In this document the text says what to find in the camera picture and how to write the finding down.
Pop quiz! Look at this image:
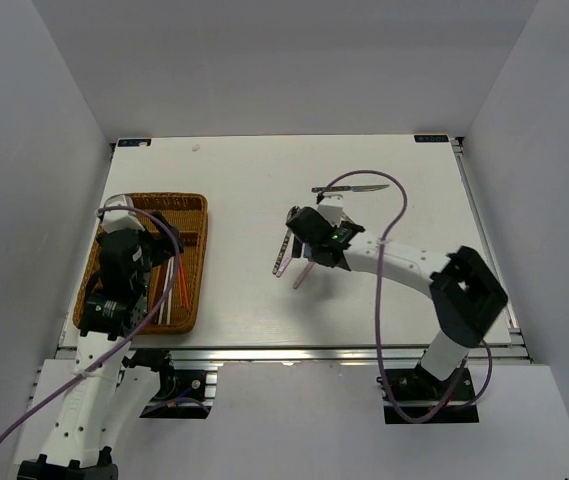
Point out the orange chopstick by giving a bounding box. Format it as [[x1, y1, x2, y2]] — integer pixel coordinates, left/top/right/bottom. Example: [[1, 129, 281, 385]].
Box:
[[173, 257, 189, 304], [177, 257, 193, 307]]

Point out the pink handled fork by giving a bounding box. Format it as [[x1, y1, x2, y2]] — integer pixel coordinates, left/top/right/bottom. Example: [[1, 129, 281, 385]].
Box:
[[292, 261, 315, 290]]

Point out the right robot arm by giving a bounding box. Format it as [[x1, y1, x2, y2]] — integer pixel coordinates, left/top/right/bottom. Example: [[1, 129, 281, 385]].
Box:
[[286, 207, 508, 399]]

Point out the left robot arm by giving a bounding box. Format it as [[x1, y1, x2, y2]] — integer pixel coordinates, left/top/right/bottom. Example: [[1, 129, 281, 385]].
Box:
[[17, 207, 184, 479]]

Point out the brown wicker cutlery tray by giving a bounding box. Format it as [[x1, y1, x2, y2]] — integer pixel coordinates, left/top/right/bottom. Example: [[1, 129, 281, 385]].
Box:
[[72, 192, 208, 335]]

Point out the left blue table label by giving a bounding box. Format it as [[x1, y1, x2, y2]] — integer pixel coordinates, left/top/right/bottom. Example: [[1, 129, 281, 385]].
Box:
[[116, 138, 152, 148]]

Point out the blue table label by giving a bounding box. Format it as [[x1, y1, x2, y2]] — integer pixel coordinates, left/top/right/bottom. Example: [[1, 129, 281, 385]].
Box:
[[413, 134, 450, 143], [116, 138, 152, 148]]

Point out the right blue table label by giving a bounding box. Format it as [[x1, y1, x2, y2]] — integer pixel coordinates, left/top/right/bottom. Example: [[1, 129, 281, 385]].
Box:
[[413, 134, 450, 143]]

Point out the pink handled spoon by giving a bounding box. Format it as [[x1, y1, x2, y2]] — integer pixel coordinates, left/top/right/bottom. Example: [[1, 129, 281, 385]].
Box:
[[274, 246, 293, 278]]

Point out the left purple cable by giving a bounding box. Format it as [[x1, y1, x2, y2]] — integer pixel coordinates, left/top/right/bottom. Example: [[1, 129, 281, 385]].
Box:
[[0, 208, 186, 480]]

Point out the dark handled spoon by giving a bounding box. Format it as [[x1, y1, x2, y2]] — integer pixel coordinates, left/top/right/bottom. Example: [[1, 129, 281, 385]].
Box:
[[272, 206, 299, 275]]

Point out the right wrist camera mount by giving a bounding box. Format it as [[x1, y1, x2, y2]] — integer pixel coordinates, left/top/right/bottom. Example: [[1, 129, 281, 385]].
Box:
[[316, 194, 346, 226]]

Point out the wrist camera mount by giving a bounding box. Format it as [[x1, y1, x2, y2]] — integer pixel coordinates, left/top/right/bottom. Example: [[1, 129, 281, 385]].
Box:
[[96, 194, 145, 233], [316, 194, 346, 226]]

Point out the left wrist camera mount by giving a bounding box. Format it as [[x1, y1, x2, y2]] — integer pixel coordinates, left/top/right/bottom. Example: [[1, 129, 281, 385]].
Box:
[[96, 194, 145, 233]]

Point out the dark handled table knife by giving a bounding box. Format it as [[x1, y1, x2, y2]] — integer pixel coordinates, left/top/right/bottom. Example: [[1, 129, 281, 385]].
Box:
[[311, 184, 390, 195]]

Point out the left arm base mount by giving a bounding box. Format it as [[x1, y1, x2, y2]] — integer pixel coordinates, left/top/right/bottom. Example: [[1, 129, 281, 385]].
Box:
[[122, 349, 211, 420]]

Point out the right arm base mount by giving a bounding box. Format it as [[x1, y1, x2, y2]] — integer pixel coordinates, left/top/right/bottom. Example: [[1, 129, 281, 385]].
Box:
[[385, 367, 480, 424]]

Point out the aluminium table rail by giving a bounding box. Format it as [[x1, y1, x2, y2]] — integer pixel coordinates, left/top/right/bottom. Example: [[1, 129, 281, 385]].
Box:
[[450, 137, 534, 363]]

